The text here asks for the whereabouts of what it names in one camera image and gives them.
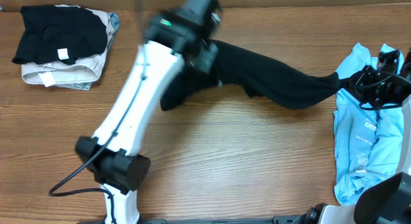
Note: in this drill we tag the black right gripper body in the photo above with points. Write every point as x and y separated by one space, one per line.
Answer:
377 94

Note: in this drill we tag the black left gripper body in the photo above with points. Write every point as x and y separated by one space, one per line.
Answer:
206 57

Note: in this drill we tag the black t-shirt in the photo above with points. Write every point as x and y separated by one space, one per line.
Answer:
258 75

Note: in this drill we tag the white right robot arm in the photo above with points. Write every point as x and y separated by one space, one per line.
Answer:
387 86

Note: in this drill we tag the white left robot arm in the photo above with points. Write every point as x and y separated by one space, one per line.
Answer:
176 40

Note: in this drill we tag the light blue t-shirt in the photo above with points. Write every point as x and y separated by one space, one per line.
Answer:
367 142

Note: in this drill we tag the folded beige garment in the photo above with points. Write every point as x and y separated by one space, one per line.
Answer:
52 73

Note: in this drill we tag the folded black garment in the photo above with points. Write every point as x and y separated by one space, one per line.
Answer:
62 34

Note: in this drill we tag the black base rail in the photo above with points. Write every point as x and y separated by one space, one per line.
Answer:
274 220

